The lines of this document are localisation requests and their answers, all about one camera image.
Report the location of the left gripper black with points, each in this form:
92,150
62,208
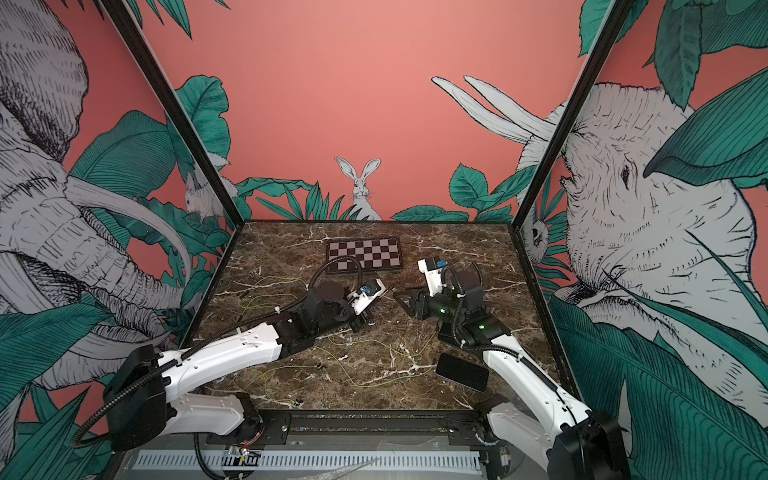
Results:
359,323

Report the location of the black front rail frame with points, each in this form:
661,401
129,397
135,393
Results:
274,426

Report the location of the white slotted cable duct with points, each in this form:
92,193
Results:
436,461

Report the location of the chessboard brown and pink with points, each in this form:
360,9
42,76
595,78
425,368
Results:
373,254

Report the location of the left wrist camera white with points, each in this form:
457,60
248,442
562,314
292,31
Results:
366,295

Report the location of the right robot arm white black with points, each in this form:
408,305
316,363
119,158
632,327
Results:
564,436

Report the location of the black corner post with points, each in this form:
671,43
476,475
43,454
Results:
128,29
613,22

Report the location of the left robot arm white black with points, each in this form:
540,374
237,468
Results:
154,393

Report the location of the right black corner post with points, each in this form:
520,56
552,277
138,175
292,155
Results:
613,22

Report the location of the left black corner post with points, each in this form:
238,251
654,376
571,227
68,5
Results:
128,29

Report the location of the black smartphone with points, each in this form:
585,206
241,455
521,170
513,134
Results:
410,301

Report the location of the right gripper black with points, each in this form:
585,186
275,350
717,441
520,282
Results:
424,301

